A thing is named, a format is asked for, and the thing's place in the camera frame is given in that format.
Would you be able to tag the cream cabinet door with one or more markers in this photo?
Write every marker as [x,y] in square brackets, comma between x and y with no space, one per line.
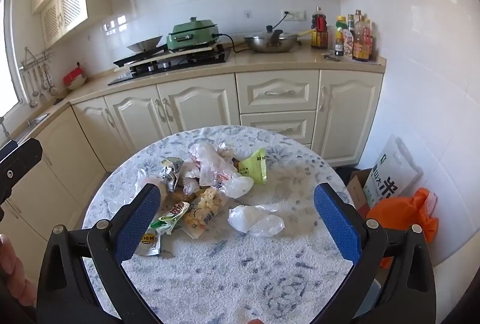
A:
[348,114]
[138,118]
[93,129]
[202,103]

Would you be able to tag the red cloth item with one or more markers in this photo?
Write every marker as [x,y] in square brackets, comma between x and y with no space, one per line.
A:
[75,78]

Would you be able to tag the row of condiment bottles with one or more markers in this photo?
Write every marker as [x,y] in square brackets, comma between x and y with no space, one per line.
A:
[360,43]

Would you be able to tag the green red wrapper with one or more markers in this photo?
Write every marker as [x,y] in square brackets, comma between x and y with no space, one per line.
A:
[170,217]

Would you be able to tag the large clear red-print plastic bag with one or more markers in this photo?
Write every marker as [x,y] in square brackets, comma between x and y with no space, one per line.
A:
[206,163]

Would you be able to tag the clear packet of yellow snacks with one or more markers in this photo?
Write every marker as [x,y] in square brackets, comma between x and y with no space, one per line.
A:
[202,213]

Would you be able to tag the black gas stove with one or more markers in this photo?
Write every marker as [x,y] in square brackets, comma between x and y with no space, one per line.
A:
[165,67]

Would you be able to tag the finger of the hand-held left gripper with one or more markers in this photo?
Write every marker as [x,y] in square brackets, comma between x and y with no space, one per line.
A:
[22,159]
[7,149]

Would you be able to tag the cream lattice upper cabinet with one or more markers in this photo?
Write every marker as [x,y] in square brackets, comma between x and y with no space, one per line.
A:
[65,13]

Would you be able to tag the crumpled clear plastic wrap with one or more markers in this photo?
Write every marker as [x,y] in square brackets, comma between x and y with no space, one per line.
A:
[255,221]

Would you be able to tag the pink white plastic bag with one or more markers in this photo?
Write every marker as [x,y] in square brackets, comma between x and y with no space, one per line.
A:
[432,204]

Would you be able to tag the steel wok with lid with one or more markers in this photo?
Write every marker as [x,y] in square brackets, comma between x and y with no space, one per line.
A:
[272,43]

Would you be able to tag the wooden board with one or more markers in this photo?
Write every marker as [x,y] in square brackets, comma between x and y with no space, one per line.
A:
[161,57]

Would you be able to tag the steel sink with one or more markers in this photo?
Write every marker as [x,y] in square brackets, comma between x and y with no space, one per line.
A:
[37,120]

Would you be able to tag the silver foil snack packet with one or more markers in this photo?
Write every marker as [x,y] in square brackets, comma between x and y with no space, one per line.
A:
[170,174]

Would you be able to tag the cream cabinet drawer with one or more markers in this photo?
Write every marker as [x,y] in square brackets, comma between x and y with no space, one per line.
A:
[279,127]
[277,91]
[306,145]

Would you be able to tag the white blue fluffy table cover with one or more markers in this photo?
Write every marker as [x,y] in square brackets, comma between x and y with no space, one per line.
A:
[225,271]

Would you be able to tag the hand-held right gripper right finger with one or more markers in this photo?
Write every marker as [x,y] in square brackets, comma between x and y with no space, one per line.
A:
[337,223]

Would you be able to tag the small metal tool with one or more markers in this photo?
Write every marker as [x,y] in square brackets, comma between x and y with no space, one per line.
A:
[332,57]

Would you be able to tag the cream sink cabinet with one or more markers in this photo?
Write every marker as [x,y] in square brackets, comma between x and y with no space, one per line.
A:
[60,174]

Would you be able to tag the white wall socket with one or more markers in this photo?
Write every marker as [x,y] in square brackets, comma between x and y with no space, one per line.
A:
[294,15]

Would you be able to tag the green electric cooker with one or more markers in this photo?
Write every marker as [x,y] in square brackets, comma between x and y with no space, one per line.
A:
[193,32]

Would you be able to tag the window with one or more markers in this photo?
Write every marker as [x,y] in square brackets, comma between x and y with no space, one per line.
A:
[7,58]

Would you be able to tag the white rice bag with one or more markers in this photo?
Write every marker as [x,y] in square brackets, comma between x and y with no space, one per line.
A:
[393,174]

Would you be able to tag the green snack packet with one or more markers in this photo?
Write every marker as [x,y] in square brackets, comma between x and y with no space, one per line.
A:
[255,166]

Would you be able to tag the small clear plastic bag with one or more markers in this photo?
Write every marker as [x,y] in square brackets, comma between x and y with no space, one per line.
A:
[238,187]

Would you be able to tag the rack of hanging utensils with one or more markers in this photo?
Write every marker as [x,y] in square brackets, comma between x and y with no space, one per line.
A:
[37,80]

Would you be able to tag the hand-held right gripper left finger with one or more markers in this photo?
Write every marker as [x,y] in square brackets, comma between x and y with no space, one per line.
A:
[138,219]

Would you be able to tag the orange fabric bag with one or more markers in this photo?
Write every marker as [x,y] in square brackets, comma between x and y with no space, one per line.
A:
[405,219]

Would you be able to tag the small silver yellow packet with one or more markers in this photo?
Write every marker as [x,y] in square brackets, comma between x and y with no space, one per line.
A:
[148,243]

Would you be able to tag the person's left hand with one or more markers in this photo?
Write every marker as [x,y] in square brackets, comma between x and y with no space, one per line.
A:
[22,288]

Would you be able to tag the cardboard box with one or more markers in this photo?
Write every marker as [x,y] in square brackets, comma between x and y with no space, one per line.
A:
[356,193]

